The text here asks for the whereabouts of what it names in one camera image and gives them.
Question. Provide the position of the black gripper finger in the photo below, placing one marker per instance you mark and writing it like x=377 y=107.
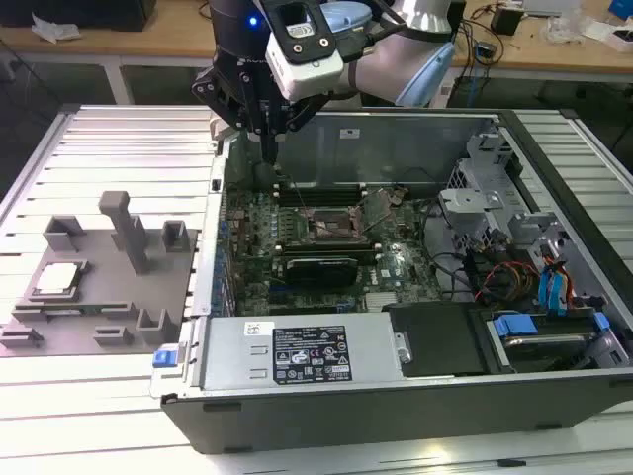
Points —
x=217 y=96
x=304 y=111

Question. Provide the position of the silver-topped CPU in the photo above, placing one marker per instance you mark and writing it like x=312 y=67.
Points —
x=57 y=278

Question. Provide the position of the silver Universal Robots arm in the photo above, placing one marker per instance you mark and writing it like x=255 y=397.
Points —
x=381 y=64

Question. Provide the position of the wooden desk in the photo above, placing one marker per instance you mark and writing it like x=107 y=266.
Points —
x=148 y=42
x=544 y=54

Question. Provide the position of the black graphics card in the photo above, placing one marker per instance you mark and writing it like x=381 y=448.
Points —
x=321 y=271

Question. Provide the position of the large black box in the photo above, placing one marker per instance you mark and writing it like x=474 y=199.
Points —
x=74 y=12

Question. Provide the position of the crumpled white paper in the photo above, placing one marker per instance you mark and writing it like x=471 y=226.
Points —
x=54 y=29

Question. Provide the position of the silver metal drive cage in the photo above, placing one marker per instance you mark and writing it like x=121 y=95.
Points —
x=465 y=198

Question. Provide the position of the green motherboard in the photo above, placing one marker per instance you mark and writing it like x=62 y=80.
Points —
x=395 y=277

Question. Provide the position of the silver chipset heatsink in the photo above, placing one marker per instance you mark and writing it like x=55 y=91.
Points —
x=378 y=302

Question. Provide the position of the small black box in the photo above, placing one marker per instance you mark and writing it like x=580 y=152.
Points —
x=507 y=21

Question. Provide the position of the grey parts rack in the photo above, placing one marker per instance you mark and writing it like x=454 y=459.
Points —
x=99 y=297

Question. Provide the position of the silver power supply unit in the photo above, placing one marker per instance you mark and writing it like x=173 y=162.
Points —
x=237 y=356

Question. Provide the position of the black plastic shroud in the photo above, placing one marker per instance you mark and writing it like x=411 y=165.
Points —
x=435 y=336

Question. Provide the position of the green RAM stick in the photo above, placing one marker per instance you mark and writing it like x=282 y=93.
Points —
x=64 y=312

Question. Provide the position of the flat grey box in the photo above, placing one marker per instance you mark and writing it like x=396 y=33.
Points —
x=549 y=6

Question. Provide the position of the blue case latch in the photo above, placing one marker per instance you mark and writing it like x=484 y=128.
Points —
x=164 y=358

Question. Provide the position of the clear plastic bags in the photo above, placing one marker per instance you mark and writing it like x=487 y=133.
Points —
x=569 y=25

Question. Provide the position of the open PC case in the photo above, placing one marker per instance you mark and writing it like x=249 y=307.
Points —
x=346 y=420

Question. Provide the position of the white box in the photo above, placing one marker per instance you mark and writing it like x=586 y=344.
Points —
x=623 y=39

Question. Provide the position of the hard disk in blue carrier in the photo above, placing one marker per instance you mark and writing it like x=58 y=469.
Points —
x=544 y=346

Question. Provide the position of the blue box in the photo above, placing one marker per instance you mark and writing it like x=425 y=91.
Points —
x=624 y=7

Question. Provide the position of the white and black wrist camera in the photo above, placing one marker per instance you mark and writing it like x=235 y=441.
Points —
x=306 y=74

